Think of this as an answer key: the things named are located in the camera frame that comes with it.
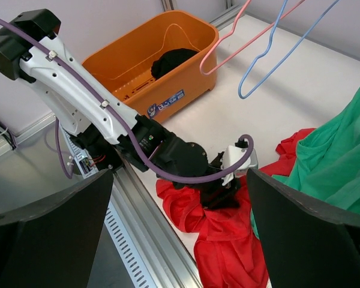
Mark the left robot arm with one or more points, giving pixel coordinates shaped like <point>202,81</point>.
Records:
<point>96,121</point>

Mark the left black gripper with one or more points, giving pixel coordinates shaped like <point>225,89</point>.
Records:
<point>215,194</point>

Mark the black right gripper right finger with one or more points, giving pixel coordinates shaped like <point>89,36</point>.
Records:
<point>305,241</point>

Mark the black tank top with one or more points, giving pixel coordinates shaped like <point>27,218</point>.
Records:
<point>170,60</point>

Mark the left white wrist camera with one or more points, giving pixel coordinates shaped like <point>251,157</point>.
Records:
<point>232,155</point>

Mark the orange plastic tub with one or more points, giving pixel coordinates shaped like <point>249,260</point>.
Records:
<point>124,66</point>

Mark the white slotted cable duct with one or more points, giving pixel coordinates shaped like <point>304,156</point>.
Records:
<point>116,228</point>

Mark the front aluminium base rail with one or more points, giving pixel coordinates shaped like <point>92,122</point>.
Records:
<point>32,172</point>

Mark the green tank top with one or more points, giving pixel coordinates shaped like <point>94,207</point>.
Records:
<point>324,163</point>

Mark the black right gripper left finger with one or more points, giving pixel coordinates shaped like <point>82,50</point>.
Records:
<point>52,242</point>

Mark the red tank top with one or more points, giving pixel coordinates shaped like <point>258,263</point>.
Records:
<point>227,252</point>

